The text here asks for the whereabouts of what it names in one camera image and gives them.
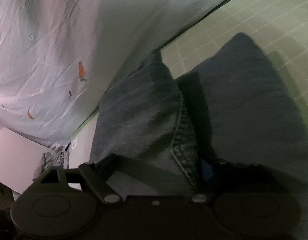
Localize grey crumpled garment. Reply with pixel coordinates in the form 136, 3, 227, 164
32, 145, 69, 181

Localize blue denim jeans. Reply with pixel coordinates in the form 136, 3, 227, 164
90, 33, 308, 239

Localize carrot print bed sheet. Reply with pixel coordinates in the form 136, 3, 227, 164
0, 0, 225, 146

